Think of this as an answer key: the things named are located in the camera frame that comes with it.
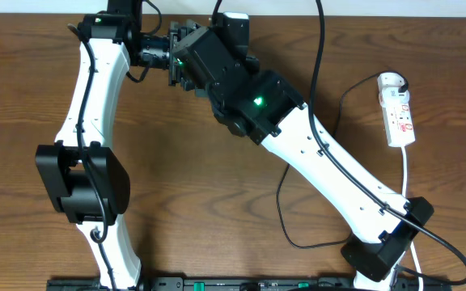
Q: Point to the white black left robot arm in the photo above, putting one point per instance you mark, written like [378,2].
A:
[82,176]

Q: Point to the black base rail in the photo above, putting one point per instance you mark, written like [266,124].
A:
[180,284]

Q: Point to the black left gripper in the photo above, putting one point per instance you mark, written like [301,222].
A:
[156,51]

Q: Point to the white USB charger plug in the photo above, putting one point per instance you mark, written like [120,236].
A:
[392,79]

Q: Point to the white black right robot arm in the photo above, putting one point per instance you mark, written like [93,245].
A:
[266,108]

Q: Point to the white power strip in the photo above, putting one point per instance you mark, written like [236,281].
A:
[397,117]

